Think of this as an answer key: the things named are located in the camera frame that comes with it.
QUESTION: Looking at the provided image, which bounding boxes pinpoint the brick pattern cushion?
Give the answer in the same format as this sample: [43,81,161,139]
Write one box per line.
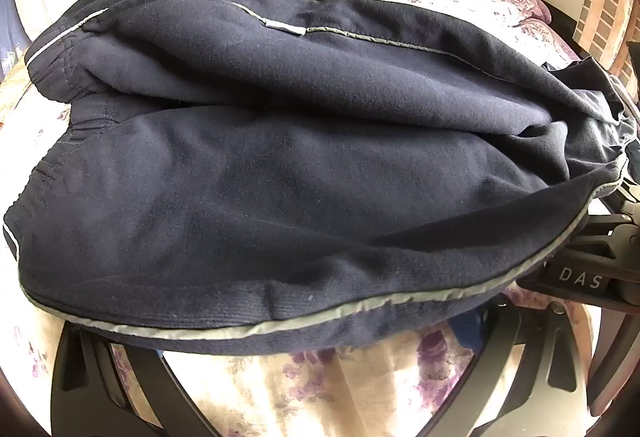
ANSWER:
[572,0,640,88]

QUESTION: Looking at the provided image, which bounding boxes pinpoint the navy blue pants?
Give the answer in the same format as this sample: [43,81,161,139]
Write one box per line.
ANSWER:
[0,0,638,359]

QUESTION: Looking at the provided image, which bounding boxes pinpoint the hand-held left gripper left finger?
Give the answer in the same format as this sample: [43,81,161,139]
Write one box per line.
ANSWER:
[50,327,198,437]

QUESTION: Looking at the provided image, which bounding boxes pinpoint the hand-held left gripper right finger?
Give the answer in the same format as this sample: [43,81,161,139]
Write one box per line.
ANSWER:
[440,303,594,437]

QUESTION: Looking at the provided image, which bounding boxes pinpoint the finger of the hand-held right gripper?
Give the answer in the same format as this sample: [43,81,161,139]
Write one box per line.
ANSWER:
[602,177,640,229]

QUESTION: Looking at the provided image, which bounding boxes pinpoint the purple floral bed sheet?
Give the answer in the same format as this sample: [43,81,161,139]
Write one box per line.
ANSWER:
[0,0,640,437]

